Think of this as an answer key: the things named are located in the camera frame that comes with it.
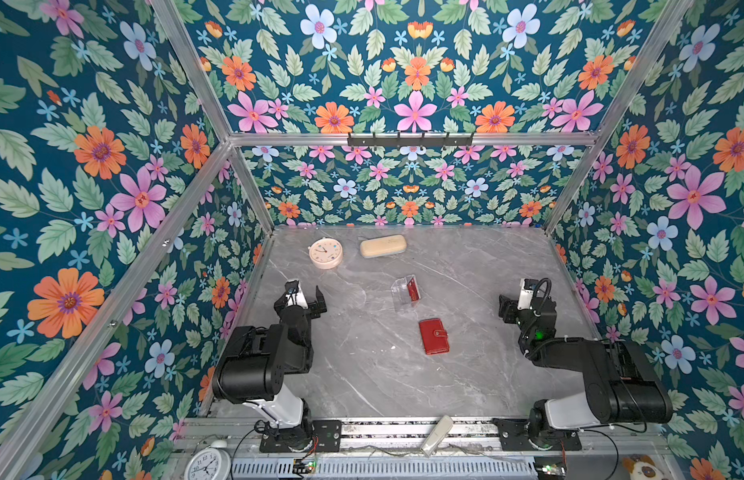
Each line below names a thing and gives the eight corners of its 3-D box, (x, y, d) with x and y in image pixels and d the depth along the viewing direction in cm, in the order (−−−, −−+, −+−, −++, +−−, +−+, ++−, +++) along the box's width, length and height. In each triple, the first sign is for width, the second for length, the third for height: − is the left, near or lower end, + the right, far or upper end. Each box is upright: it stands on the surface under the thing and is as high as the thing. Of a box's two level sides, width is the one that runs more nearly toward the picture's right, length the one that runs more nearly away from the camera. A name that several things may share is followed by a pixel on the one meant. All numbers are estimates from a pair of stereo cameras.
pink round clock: (307, 268, 109) (305, 263, 107) (313, 243, 117) (311, 237, 115) (341, 268, 109) (339, 263, 107) (344, 243, 117) (343, 237, 115)
